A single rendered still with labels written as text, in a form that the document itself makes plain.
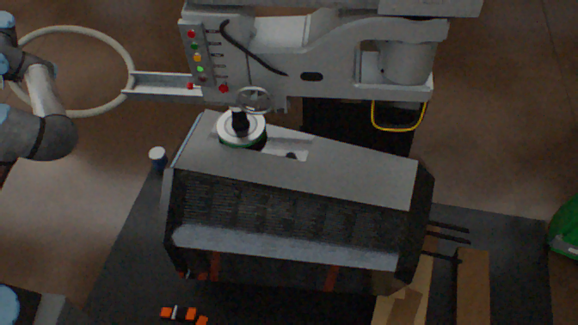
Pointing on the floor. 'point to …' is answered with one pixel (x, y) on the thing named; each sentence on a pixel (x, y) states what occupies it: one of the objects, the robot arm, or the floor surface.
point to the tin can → (158, 158)
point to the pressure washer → (565, 229)
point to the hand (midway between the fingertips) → (11, 83)
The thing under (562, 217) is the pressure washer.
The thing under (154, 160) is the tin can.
